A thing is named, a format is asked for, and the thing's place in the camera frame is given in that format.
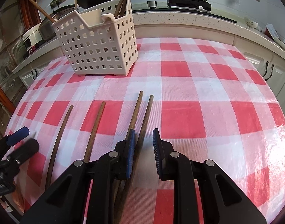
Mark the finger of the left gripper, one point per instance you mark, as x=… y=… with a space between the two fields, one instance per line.
x=24 y=152
x=18 y=136

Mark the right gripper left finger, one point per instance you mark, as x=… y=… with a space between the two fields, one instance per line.
x=83 y=193

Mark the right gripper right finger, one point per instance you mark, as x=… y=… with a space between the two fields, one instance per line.
x=221 y=199

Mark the white rice cooker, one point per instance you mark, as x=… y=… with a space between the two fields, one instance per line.
x=32 y=37

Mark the red white checkered tablecloth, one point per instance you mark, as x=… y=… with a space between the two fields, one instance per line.
x=209 y=102

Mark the white perforated utensil basket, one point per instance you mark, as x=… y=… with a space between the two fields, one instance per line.
x=95 y=42

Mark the white lower cabinets with countertop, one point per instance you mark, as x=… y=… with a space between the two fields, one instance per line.
x=265 y=55

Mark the red and white packet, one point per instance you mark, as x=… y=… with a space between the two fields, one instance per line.
x=271 y=32

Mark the small white ceramic cup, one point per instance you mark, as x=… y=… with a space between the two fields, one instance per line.
x=250 y=23

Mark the black glass gas stove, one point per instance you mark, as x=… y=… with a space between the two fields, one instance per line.
x=200 y=7

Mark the wooden glass door frame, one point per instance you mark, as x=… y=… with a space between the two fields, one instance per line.
x=16 y=18

